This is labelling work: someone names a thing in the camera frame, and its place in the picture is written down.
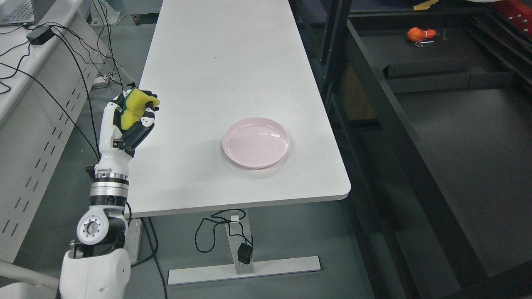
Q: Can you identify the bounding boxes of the green yellow sponge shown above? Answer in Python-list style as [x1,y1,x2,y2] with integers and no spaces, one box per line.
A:
[121,88,161,131]

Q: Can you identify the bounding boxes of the white table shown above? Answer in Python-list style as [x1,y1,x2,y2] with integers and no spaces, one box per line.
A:
[128,0,351,217]

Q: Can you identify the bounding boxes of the black metal shelf rack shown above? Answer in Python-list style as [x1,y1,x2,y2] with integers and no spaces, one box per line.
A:
[289,0,531,299]

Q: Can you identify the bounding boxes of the black cable on desk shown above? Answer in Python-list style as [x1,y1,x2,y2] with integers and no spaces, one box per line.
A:
[0,21,133,162]

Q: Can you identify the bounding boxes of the yellow tape piece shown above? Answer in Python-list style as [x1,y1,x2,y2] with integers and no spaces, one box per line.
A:
[413,0,439,11]

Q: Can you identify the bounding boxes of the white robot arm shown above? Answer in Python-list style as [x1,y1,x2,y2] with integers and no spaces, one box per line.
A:
[59,165,131,299]

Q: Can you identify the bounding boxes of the pink round plate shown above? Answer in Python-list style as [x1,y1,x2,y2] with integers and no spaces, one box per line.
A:
[221,117,290,169]

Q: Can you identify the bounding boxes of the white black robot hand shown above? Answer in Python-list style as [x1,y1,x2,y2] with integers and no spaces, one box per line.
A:
[94,88,161,178]

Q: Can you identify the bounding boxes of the orange toy object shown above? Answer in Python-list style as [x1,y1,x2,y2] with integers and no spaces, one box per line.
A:
[406,27,437,42]

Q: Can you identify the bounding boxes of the grey laptop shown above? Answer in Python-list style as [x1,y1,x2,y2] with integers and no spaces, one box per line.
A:
[0,0,55,27]

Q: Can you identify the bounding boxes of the white perforated side desk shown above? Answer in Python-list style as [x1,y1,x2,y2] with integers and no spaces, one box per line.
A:
[0,0,108,263]

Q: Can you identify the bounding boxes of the white power strip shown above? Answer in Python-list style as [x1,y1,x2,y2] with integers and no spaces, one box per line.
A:
[125,219,143,265]

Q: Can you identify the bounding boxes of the black power adapter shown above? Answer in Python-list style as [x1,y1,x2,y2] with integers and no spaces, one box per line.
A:
[25,25,54,46]

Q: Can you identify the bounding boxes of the black table control box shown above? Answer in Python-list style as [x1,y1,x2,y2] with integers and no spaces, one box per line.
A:
[237,243,254,265]

